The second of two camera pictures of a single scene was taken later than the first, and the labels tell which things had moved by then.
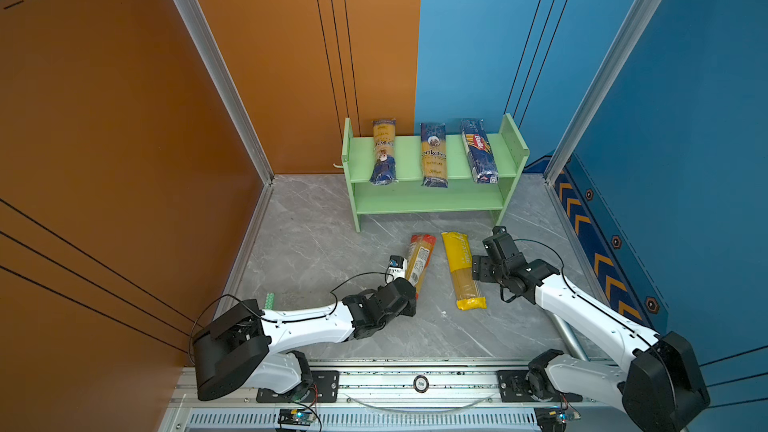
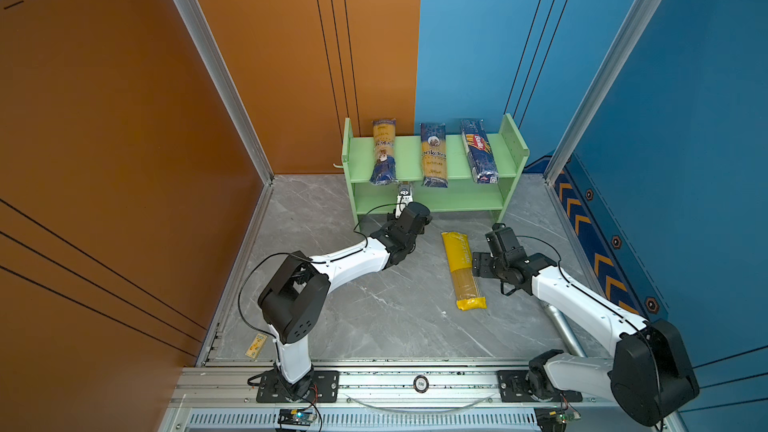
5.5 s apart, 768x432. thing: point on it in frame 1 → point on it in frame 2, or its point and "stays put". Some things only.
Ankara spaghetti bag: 385,168 stays put
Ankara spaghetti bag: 434,155 stays put
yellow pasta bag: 460,262 stays put
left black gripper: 411,307 → 390,221
